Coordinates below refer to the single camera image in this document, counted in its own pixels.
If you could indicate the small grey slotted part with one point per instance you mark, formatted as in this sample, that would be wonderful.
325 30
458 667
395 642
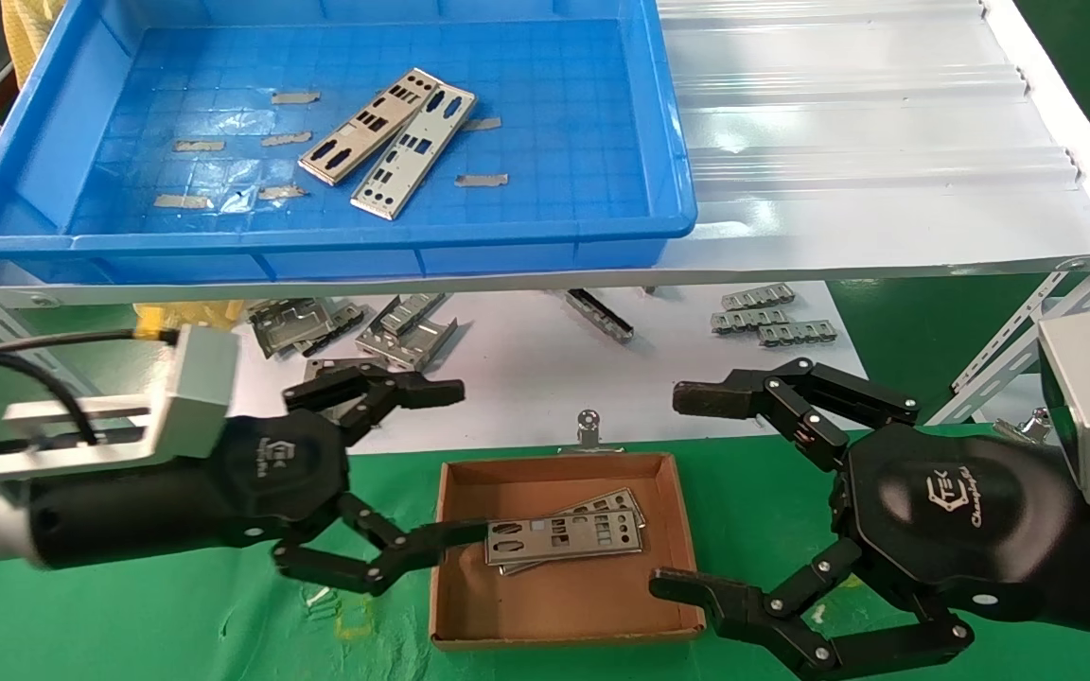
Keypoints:
411 310

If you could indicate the brown cardboard box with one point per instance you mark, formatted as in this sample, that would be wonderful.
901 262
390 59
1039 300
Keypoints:
564 605

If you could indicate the white flat shelf board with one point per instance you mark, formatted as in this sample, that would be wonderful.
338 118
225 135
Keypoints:
526 388

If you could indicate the small white scrap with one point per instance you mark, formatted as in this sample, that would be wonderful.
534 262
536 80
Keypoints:
819 612
320 602

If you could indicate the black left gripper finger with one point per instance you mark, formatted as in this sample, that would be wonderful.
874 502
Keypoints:
394 563
365 392

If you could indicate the green table cloth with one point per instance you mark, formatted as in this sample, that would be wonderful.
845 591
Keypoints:
176 624

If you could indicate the grey tape strip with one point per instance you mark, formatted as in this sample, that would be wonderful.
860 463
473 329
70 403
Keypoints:
482 180
295 97
281 192
483 124

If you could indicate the large grey stamped bracket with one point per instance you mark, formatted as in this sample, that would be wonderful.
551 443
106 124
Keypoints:
285 326

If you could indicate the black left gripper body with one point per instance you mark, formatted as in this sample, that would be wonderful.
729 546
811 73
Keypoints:
280 478

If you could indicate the grey folded metal plate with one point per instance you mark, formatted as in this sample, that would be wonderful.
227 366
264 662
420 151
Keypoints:
413 352

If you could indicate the narrow grey metal strip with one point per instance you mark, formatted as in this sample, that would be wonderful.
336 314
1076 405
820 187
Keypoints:
600 316

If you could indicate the silver IO shield plate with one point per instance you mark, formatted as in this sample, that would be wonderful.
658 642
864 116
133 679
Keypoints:
564 539
413 156
616 498

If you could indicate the perforated steel rack brace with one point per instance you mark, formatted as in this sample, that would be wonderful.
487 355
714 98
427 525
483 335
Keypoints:
985 352

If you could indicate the blue plastic tray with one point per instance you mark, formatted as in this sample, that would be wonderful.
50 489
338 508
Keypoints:
554 95

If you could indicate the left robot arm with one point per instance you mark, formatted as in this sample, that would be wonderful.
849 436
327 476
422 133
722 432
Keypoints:
110 515

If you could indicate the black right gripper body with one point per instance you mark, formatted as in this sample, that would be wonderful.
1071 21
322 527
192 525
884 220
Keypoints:
952 520

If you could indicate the white ribbed shelf board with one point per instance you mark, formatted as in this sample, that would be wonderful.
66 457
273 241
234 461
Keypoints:
886 142

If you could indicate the gold-tinted IO shield plate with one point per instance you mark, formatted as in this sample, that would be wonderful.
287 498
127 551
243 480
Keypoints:
356 132

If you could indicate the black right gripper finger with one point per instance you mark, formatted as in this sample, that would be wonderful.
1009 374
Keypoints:
791 624
791 397

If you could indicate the flat grey rectangular frame plate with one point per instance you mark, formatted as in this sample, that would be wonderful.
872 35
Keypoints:
337 362

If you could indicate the small grey comb-shaped part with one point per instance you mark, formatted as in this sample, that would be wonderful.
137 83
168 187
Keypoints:
748 321
797 334
758 297

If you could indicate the yellow mesh bag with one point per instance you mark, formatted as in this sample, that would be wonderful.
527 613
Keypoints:
29 38

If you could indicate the small grey stamped bracket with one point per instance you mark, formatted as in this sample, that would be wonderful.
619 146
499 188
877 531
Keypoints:
346 322

